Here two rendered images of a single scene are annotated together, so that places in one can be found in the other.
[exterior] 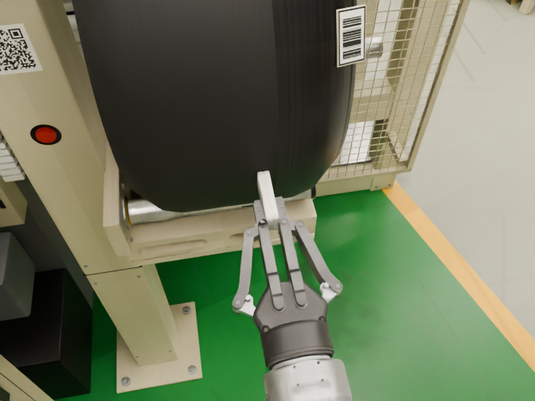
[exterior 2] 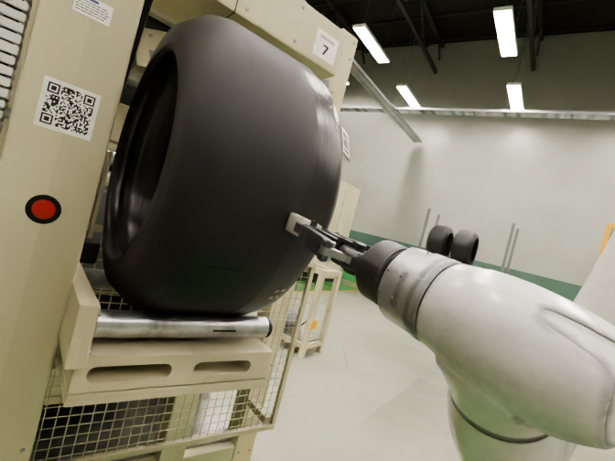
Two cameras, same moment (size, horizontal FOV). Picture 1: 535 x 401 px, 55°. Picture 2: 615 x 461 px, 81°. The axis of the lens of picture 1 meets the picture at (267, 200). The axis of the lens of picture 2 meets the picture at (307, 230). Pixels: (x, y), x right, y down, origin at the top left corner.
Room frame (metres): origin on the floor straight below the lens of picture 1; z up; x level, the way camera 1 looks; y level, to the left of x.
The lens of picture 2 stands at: (-0.12, 0.26, 1.14)
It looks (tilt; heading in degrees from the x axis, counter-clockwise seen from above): 1 degrees down; 332
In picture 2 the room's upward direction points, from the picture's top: 14 degrees clockwise
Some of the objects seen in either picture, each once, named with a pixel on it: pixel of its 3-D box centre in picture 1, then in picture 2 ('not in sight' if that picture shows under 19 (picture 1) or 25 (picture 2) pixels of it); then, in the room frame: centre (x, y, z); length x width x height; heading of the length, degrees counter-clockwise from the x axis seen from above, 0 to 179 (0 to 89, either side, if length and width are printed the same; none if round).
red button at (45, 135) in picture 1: (46, 133); (43, 209); (0.57, 0.35, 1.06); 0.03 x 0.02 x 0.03; 100
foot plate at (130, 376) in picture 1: (158, 344); not in sight; (0.63, 0.36, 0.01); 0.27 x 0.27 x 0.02; 10
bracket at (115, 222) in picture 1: (119, 157); (71, 295); (0.67, 0.29, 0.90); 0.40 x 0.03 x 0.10; 10
